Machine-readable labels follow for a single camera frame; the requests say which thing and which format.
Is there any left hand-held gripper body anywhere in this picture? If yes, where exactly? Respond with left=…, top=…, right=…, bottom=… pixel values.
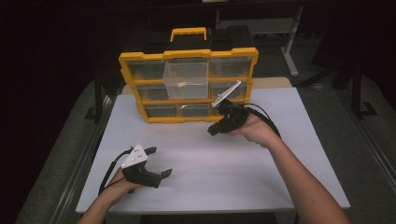
left=120, top=143, right=163, bottom=189

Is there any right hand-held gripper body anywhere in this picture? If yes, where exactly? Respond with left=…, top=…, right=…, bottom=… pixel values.
left=211, top=79, right=250, bottom=135

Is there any clear plastic drawer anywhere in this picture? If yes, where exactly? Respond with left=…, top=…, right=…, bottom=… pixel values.
left=163, top=59, right=209, bottom=101

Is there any yellow black organizer cabinet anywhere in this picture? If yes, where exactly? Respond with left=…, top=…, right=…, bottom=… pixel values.
left=118, top=26, right=260, bottom=124

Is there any person's left hand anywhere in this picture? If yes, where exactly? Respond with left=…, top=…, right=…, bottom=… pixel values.
left=102, top=167, right=143, bottom=201

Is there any person's right hand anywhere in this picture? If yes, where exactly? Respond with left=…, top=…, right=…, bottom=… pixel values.
left=225, top=112, right=282, bottom=149

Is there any white table mat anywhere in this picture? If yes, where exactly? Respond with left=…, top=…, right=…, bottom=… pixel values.
left=75, top=87, right=351, bottom=216

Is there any black floor stand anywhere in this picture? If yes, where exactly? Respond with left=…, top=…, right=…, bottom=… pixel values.
left=83, top=69, right=106, bottom=124
left=350, top=60, right=378, bottom=119

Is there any black case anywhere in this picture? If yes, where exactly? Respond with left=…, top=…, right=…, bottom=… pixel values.
left=209, top=24, right=257, bottom=51

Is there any grid of clear drawers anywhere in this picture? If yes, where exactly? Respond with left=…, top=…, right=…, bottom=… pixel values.
left=126, top=55, right=252, bottom=119

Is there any grey metal stand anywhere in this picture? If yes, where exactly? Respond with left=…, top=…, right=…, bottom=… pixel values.
left=214, top=4, right=304, bottom=78

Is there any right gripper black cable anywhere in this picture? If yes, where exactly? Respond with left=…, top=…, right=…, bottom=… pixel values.
left=238, top=102, right=282, bottom=138

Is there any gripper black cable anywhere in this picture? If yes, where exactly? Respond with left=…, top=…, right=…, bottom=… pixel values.
left=238, top=102, right=282, bottom=138
left=97, top=147, right=133, bottom=196

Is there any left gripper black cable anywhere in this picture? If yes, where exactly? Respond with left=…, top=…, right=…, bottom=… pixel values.
left=97, top=147, right=133, bottom=196

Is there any metal frame rail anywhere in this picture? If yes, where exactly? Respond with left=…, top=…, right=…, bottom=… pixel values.
left=48, top=94, right=117, bottom=224
left=337, top=90, right=396, bottom=188

